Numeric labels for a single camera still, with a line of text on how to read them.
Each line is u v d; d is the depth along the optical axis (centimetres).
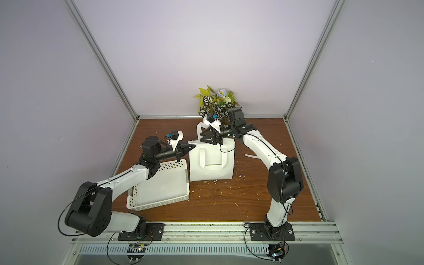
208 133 72
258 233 72
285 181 47
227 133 70
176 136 68
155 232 73
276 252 70
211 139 71
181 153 71
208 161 81
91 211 43
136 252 72
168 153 71
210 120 67
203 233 74
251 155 98
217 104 92
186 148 76
